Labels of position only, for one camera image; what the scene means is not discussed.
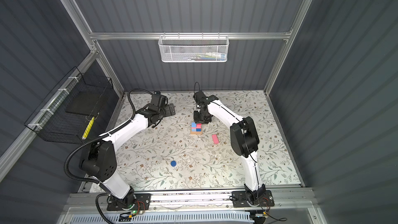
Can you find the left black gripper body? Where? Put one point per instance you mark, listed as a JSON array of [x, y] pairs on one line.
[[166, 112]]

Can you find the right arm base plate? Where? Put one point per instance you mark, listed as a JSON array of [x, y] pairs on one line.
[[239, 200]]

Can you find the yellow marker in basket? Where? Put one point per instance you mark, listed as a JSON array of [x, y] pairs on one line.
[[88, 129]]

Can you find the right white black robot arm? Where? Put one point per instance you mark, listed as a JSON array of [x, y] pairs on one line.
[[243, 137]]

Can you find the floral patterned table mat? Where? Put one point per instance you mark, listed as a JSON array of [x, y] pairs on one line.
[[144, 161]]

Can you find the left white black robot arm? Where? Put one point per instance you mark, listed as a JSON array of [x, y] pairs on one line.
[[99, 160]]

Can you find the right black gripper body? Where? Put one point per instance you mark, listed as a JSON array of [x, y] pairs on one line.
[[199, 118]]

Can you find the markers in white basket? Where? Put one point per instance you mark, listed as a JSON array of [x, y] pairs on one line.
[[209, 56]]

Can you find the white ventilated cable duct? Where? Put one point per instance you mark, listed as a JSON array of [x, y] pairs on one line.
[[214, 217]]

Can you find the white wire mesh basket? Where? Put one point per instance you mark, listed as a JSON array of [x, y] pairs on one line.
[[175, 50]]

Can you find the black wire basket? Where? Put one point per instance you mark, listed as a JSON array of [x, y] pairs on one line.
[[52, 123]]

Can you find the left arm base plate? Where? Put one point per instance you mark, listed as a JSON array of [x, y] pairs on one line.
[[141, 201]]

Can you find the black pad in basket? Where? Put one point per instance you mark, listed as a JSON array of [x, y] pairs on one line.
[[86, 104]]

